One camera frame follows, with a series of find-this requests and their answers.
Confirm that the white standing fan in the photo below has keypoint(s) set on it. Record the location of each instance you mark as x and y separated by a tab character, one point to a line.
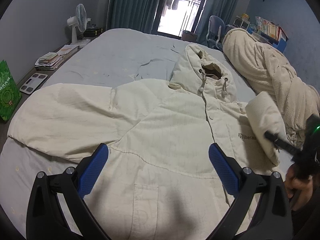
79	21

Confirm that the stack of papers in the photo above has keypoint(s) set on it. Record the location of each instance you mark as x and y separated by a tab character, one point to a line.
53	60

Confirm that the cream knitted blanket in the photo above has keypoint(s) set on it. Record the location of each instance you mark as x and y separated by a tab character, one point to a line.
267	69

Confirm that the cream hooded puffer jacket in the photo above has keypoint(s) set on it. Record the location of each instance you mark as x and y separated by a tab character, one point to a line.
158	181

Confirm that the teal left curtain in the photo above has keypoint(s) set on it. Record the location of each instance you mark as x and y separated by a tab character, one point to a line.
132	14

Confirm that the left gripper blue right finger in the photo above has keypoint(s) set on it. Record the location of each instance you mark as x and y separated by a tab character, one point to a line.
272	216

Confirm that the light blue bed sheet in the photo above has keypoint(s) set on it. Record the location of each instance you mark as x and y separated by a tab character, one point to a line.
117	57

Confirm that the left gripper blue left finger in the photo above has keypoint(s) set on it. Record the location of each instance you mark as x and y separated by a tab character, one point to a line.
45	217

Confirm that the glass balcony door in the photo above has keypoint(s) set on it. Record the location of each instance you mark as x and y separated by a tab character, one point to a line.
173	17

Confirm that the brown bin near door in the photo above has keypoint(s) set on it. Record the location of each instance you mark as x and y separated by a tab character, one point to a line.
188	36

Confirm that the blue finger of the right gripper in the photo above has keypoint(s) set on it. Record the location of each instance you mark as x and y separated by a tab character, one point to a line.
280	143

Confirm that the blue desk chair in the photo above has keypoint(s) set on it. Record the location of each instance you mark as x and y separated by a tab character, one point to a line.
215	33

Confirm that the teal curtain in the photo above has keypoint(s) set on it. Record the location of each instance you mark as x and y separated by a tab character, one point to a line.
132	14
221	8

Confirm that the green paper bag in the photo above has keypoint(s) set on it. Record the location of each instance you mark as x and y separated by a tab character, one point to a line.
9	93

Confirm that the white bathroom scale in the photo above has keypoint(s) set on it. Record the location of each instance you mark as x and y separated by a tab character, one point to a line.
33	83

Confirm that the right hand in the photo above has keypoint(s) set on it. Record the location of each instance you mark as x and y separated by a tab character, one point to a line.
299	189

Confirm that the teal right curtain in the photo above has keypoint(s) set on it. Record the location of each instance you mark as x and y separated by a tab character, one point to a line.
221	8

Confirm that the row of books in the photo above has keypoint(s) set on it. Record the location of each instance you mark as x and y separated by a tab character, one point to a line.
270	29

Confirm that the black box by fan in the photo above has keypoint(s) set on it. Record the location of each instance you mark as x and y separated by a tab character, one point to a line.
93	32

